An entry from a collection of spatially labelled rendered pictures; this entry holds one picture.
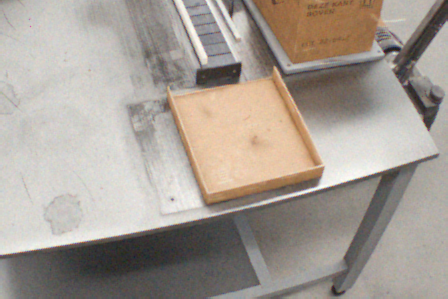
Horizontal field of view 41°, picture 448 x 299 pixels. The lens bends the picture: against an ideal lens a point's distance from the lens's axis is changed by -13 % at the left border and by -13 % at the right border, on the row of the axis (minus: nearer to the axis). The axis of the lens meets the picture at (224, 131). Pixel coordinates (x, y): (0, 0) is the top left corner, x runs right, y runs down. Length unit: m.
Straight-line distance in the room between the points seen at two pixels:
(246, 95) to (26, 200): 0.58
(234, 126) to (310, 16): 0.31
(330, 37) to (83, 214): 0.73
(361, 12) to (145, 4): 0.59
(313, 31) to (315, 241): 0.97
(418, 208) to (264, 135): 1.17
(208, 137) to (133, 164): 0.18
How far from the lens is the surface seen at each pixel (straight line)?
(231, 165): 1.43
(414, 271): 2.37
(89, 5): 1.82
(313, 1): 1.50
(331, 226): 2.38
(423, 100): 2.50
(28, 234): 1.35
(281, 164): 1.44
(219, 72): 1.57
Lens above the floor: 1.97
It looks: 50 degrees down
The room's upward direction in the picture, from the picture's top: 7 degrees clockwise
